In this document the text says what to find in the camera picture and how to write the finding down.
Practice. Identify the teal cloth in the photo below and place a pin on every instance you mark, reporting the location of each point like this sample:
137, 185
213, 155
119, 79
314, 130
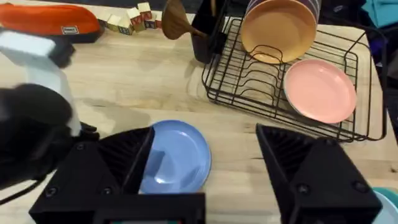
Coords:
381, 11

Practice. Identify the purple plate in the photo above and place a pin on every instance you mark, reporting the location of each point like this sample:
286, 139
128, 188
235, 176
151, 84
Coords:
312, 5

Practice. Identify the wooden spoon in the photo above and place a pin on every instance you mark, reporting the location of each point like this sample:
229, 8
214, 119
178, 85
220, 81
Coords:
175, 21

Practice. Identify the black cutlery holder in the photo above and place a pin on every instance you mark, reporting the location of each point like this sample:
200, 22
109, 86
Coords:
206, 40

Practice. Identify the orange plate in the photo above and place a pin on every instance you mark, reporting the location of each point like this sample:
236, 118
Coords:
276, 29

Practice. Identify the teal plate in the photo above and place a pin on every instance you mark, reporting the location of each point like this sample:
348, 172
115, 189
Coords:
387, 190

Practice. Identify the heap of toy blocks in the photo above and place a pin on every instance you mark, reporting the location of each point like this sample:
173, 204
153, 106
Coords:
136, 18

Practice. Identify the orange zip bag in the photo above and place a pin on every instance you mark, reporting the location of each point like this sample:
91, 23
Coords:
46, 20

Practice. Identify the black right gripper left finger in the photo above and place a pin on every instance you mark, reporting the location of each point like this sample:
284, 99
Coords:
87, 174

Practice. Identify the pale blue plate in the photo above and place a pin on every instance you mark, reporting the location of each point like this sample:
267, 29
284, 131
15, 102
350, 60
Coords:
388, 213

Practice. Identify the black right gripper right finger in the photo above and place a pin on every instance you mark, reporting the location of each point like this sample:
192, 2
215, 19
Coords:
320, 180

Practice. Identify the pink plate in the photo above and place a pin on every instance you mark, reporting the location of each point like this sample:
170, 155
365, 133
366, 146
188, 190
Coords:
320, 91

